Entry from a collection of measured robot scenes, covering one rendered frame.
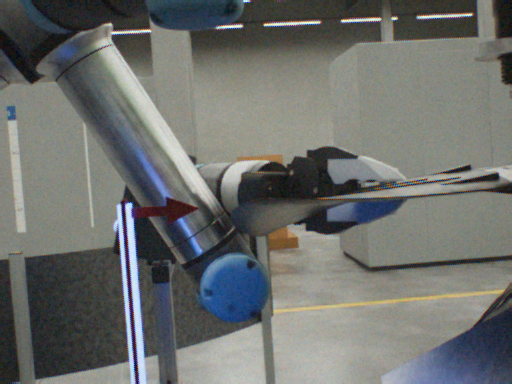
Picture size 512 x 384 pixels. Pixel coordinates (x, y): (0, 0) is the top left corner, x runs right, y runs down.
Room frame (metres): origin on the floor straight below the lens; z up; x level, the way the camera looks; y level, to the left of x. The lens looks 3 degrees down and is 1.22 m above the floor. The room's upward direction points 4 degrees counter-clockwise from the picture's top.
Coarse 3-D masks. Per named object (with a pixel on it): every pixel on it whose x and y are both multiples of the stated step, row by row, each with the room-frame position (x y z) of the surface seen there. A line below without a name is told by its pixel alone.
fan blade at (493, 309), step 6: (510, 288) 0.69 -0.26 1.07; (504, 294) 0.70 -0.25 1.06; (510, 294) 0.67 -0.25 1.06; (498, 300) 0.71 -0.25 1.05; (504, 300) 0.67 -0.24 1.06; (510, 300) 0.66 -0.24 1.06; (492, 306) 0.72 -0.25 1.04; (498, 306) 0.68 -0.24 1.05; (504, 306) 0.66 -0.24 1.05; (510, 306) 0.65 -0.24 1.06; (486, 312) 0.73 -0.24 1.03; (492, 312) 0.69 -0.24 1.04; (498, 312) 0.67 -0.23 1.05; (480, 318) 0.74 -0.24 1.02; (486, 318) 0.70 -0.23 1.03; (474, 324) 0.76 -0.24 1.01
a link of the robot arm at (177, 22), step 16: (112, 0) 0.54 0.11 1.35; (128, 0) 0.54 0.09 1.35; (144, 0) 0.53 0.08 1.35; (160, 0) 0.49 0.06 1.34; (176, 0) 0.49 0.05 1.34; (192, 0) 0.49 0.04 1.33; (208, 0) 0.49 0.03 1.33; (224, 0) 0.49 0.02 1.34; (240, 0) 0.51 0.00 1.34; (160, 16) 0.50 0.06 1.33; (176, 16) 0.50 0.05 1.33; (192, 16) 0.50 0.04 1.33; (208, 16) 0.50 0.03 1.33; (224, 16) 0.51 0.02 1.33
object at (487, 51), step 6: (486, 42) 0.58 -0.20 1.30; (492, 42) 0.57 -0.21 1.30; (498, 42) 0.57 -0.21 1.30; (504, 42) 0.56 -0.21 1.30; (510, 42) 0.56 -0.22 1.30; (474, 48) 0.60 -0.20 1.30; (480, 48) 0.58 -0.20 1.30; (486, 48) 0.58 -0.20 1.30; (492, 48) 0.57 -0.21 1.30; (498, 48) 0.57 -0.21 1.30; (504, 48) 0.56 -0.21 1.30; (510, 48) 0.56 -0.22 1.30; (474, 54) 0.60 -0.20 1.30; (480, 54) 0.58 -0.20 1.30; (486, 54) 0.58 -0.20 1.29; (492, 54) 0.57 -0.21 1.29; (498, 54) 0.58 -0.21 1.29; (504, 54) 0.58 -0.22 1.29; (510, 54) 0.58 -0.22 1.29; (480, 60) 0.61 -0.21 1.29; (486, 60) 0.61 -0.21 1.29; (492, 60) 0.61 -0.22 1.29; (498, 60) 0.62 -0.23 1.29
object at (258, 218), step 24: (456, 168) 0.62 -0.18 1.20; (336, 192) 0.59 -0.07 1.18; (360, 192) 0.57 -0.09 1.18; (384, 192) 0.53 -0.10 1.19; (408, 192) 0.52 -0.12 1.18; (432, 192) 0.52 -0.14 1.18; (456, 192) 0.52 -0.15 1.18; (240, 216) 0.57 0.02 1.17; (264, 216) 0.60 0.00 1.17; (288, 216) 0.64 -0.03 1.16
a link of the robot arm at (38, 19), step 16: (32, 0) 0.59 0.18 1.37; (48, 0) 0.57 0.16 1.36; (64, 0) 0.56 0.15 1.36; (80, 0) 0.56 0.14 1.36; (96, 0) 0.55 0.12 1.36; (32, 16) 0.60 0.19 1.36; (48, 16) 0.59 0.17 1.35; (64, 16) 0.58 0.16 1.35; (80, 16) 0.58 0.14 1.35; (96, 16) 0.57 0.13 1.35; (112, 16) 0.57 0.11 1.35; (128, 16) 0.57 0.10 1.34; (64, 32) 0.62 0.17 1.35
